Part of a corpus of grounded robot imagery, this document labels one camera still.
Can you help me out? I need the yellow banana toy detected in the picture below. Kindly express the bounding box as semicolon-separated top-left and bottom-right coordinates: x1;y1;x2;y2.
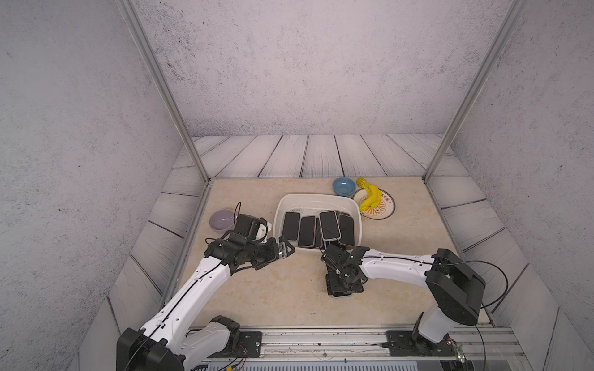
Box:
356;177;382;212

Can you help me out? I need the black phone cream case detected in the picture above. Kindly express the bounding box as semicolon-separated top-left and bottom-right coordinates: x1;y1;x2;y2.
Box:
282;211;301;241

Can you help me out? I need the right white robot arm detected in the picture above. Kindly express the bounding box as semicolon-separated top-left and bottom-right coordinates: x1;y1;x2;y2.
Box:
321;245;486;344

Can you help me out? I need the left aluminium frame post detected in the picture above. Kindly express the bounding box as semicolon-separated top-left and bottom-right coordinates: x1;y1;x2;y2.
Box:
115;0;210;183

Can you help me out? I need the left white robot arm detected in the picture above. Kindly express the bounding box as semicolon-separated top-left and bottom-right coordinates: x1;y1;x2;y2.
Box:
115;231;295;370

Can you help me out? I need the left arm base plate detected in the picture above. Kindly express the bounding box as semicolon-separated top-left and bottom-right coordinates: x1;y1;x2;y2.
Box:
210;331;262;359

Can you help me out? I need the black phone in box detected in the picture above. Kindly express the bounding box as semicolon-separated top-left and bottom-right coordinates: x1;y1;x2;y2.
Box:
298;216;316;248

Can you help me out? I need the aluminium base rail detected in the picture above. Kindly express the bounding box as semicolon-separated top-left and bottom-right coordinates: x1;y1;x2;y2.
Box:
124;324;530;371

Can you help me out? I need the aluminium frame post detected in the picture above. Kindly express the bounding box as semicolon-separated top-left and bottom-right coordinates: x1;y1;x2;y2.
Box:
115;0;210;183
422;0;530;185

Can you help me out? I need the lilac ceramic bowl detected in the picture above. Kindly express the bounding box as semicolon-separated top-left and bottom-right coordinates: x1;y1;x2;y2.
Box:
209;209;235;233

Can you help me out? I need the black phone lilac case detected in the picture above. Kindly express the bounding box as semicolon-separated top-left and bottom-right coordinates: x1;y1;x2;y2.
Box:
320;211;341;241

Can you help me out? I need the blue ceramic bowl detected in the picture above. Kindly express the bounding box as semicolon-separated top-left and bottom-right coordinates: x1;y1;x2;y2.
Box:
332;177;357;198

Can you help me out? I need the white plastic storage box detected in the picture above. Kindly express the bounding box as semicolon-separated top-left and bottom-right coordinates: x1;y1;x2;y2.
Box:
272;193;362;251

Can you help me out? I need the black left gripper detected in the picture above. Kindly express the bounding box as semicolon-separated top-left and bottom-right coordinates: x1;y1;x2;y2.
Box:
244;234;296;269

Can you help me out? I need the black phone pink case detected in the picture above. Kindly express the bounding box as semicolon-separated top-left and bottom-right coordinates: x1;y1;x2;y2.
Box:
338;213;355;247

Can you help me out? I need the right aluminium frame post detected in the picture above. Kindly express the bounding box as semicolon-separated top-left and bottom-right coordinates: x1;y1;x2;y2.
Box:
422;0;530;185

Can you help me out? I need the round patterned plate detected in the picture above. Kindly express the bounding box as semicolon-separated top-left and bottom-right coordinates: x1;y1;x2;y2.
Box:
352;186;396;221

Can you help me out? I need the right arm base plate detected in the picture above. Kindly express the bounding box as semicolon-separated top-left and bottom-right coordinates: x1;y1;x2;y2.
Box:
381;331;457;357

